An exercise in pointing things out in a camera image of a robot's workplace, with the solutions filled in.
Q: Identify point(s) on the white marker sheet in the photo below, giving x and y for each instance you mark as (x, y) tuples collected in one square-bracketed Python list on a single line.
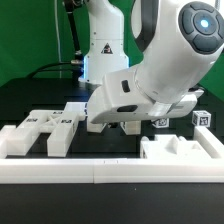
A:
[(77, 107)]

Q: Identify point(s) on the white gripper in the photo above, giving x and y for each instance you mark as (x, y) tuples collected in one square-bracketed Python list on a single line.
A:
[(118, 99)]

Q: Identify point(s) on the white chair back frame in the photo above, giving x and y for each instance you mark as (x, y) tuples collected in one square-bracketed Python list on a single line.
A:
[(60, 125)]

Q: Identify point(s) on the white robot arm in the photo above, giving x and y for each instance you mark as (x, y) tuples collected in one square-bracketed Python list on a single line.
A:
[(180, 40)]

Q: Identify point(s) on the white chair seat part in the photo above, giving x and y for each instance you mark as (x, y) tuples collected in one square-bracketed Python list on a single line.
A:
[(170, 146)]

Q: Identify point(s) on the white U-shaped fence frame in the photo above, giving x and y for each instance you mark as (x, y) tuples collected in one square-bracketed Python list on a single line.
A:
[(118, 170)]

